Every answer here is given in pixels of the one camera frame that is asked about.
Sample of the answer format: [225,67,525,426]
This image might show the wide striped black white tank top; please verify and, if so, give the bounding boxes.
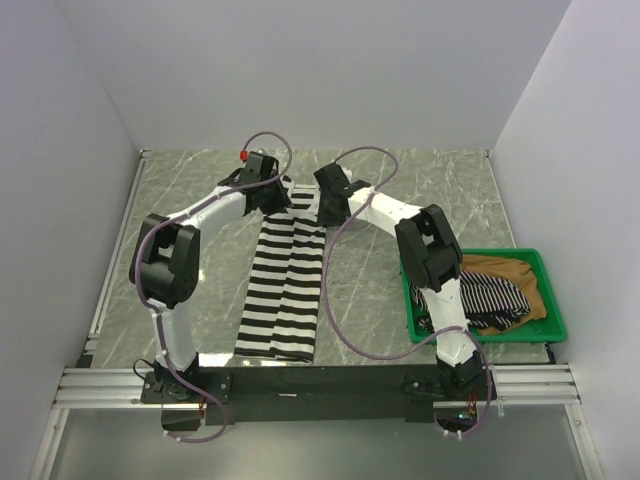
[234,177,327,363]

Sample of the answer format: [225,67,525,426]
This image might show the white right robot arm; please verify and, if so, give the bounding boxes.
[314,163,483,399]

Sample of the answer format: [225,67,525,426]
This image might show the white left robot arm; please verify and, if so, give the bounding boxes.
[130,150,290,402]

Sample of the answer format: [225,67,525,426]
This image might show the thin striped black tank top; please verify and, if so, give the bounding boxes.
[407,269,532,334]

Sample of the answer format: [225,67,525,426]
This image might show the tan tank top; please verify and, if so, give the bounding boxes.
[461,254,547,336]

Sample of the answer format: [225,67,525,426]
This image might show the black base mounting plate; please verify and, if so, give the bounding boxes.
[140,365,496,426]

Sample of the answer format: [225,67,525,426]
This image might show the green plastic bin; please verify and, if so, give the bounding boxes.
[400,248,567,343]

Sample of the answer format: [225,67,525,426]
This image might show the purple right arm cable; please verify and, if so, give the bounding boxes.
[322,145,496,437]

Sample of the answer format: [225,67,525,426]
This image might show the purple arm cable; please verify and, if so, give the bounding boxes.
[322,145,496,437]
[134,131,293,444]

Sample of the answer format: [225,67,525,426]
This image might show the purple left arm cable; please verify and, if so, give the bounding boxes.
[134,131,293,444]

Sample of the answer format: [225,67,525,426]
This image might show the aluminium rail frame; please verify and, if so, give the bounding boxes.
[30,149,604,479]

